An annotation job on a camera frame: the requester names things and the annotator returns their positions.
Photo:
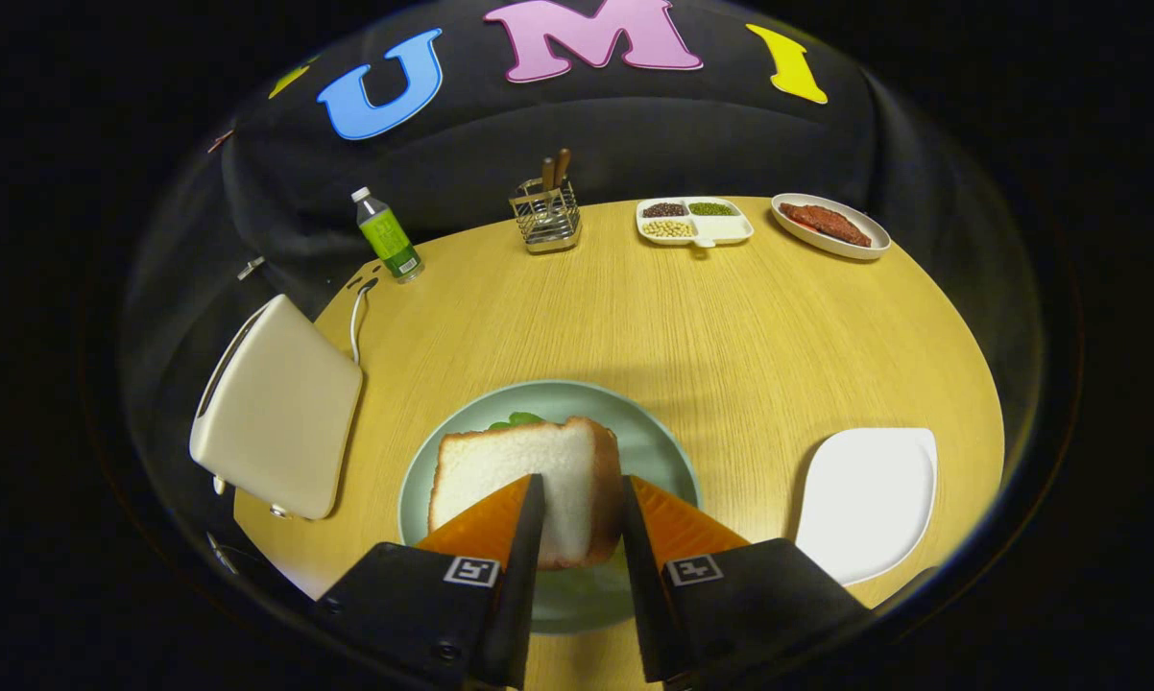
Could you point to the green label plastic bottle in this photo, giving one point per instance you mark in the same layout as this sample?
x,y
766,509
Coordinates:
x,y
390,240

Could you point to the black backdrop cloth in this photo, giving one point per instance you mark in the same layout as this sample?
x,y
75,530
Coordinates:
x,y
692,134

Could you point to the dark red beans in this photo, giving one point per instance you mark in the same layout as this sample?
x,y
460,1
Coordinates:
x,y
664,209

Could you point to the pink cloth clip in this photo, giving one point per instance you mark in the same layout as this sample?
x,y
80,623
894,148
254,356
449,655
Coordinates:
x,y
220,142

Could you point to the pale soy beans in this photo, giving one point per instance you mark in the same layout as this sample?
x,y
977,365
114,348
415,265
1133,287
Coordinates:
x,y
668,228

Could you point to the white leaf-shaped plate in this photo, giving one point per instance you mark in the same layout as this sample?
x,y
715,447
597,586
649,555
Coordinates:
x,y
865,504

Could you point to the silver cloth clip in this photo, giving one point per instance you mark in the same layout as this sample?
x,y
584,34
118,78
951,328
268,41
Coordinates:
x,y
251,268

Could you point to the green lettuce leaf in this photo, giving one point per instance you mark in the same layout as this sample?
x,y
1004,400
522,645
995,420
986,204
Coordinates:
x,y
519,419

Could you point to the green beans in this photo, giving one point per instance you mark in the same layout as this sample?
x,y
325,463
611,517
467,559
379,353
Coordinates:
x,y
710,208

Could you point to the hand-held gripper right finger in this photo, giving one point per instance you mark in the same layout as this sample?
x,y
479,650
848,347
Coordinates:
x,y
642,576

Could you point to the white bread slice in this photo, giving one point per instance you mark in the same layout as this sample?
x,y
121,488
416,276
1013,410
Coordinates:
x,y
500,461

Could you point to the round white meat plate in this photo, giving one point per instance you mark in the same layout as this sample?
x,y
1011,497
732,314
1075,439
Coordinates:
x,y
879,240

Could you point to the white divided dish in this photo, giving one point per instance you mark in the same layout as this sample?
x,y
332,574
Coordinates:
x,y
726,230

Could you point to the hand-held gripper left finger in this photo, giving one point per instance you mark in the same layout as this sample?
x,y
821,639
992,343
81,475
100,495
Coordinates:
x,y
524,576

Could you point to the round pale green plate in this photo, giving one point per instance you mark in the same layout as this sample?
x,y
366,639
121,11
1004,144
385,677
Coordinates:
x,y
654,441

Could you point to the red brown meat piece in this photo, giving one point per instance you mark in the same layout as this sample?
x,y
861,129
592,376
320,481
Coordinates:
x,y
827,224

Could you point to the cream white toaster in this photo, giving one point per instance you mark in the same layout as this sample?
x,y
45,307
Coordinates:
x,y
279,413

